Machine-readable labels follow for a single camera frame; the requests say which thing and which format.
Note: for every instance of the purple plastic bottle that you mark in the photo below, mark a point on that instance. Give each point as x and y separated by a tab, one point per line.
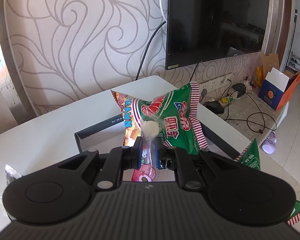
269	144

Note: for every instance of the green striped snack bag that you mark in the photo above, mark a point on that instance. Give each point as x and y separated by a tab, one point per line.
176	113

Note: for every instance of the black wall television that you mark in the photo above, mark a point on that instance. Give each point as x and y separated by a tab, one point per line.
206	30

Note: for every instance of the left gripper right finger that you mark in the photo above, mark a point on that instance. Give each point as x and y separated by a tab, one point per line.
160	154

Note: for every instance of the clear white candy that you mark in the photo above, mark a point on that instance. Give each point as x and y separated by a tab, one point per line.
148	170

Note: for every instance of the orange prawn cracker bag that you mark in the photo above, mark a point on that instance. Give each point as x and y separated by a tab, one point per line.
131	116

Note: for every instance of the white wall socket strip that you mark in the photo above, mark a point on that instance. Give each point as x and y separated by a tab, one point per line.
216	83

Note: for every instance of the dark grey tray box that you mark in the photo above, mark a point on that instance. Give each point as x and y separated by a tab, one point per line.
111	132

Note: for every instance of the blue orange cardboard box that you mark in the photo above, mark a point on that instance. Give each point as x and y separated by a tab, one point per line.
277	88

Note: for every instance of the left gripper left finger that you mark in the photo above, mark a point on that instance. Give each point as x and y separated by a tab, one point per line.
136	153

